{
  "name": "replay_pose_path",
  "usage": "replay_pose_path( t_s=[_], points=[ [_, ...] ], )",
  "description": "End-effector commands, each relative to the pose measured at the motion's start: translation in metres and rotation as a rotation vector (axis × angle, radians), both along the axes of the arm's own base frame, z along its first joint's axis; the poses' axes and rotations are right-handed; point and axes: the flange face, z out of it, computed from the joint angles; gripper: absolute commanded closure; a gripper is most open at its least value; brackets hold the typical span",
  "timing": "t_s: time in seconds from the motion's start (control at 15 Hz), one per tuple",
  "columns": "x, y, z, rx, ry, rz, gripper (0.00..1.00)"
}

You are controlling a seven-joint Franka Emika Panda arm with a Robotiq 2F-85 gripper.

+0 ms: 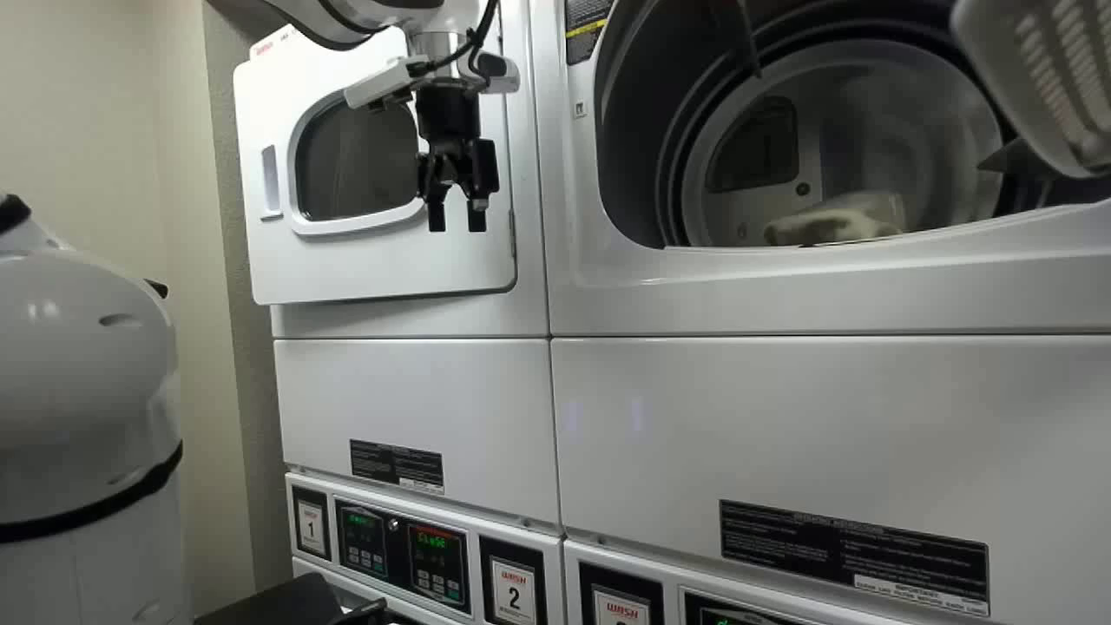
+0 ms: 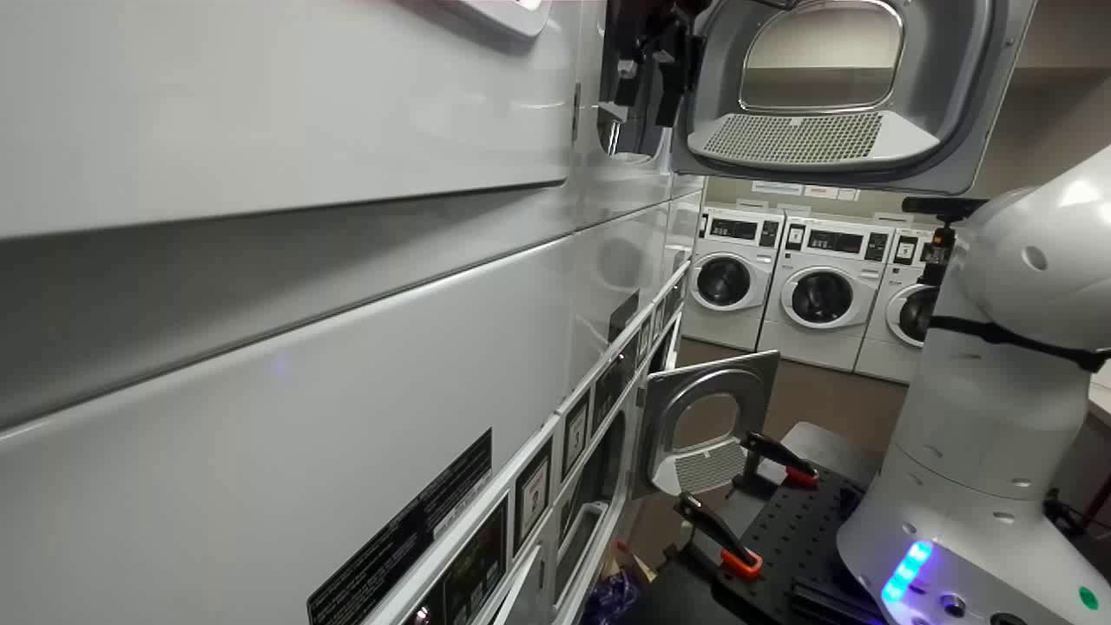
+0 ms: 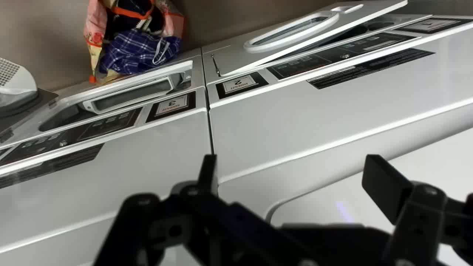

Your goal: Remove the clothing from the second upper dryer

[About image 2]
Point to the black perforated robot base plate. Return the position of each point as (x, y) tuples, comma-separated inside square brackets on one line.
[(802, 578)]

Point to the open lower dryer door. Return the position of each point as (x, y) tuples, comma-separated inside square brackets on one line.
[(699, 416)]

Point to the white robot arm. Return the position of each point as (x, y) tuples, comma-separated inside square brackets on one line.
[(954, 528)]

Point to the front-load washer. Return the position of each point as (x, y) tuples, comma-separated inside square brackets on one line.
[(825, 289), (729, 276), (901, 312)]

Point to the upper orange-handled clamp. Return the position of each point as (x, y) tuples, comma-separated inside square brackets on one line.
[(800, 469)]

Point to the open upper dryer door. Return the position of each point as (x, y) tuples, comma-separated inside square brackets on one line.
[(851, 88)]

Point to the dryer control panel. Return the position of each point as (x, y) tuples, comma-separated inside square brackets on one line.
[(526, 547)]

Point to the white stacked dryer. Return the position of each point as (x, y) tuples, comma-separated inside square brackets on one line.
[(269, 270), (625, 267)]

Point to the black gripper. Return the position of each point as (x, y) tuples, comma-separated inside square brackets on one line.
[(646, 64)]

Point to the right front-load washer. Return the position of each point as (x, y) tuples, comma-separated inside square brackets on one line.
[(901, 312)]

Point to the lower orange-handled clamp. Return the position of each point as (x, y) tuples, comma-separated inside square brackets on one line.
[(734, 557)]

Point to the middle front-load washer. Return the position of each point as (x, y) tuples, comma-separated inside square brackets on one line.
[(825, 289)]

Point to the open dryer door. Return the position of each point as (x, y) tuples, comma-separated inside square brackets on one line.
[(699, 416), (851, 88)]

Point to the left front-load washer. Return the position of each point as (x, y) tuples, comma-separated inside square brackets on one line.
[(729, 276)]

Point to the orange-handled clamp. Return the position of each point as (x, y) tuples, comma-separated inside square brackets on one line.
[(734, 557), (800, 469)]

